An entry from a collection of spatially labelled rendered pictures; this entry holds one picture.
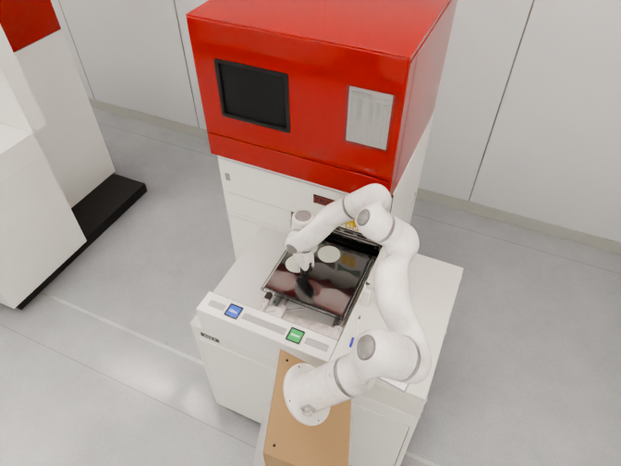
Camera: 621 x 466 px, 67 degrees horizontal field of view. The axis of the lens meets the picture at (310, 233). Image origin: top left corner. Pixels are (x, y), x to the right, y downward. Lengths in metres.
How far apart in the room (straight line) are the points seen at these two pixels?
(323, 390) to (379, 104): 0.91
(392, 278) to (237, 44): 0.96
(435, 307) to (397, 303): 0.57
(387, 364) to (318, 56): 0.98
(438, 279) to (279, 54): 1.05
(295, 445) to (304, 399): 0.13
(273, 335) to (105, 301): 1.73
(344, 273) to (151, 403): 1.36
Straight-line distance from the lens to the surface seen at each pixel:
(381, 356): 1.21
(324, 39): 1.61
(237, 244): 2.54
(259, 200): 2.21
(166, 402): 2.80
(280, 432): 1.45
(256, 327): 1.79
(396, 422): 1.89
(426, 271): 1.99
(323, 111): 1.71
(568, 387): 3.08
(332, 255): 2.07
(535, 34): 3.09
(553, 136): 3.36
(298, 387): 1.49
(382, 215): 1.38
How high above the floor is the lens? 2.45
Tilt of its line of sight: 46 degrees down
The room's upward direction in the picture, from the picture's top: straight up
